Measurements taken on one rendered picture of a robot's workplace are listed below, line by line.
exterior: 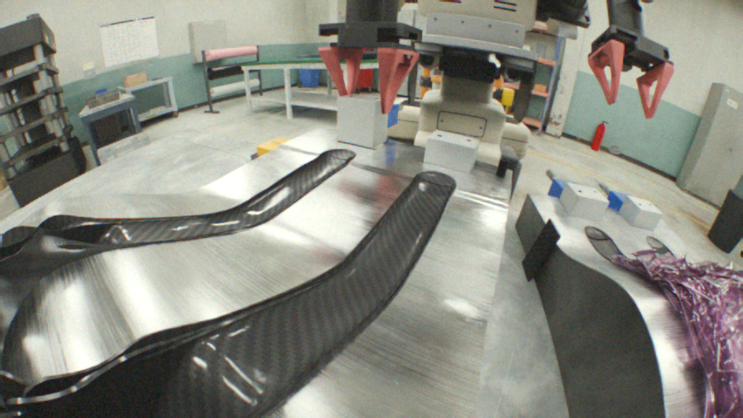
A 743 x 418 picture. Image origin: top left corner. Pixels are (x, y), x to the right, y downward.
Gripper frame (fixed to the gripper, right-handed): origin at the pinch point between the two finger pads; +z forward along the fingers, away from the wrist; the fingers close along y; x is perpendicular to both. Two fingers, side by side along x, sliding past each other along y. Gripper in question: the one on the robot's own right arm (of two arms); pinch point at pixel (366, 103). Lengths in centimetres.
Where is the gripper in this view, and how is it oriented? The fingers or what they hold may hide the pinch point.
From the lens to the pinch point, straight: 32.4
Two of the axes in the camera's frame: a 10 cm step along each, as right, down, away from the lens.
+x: 4.8, -4.5, 7.5
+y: 8.7, 3.1, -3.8
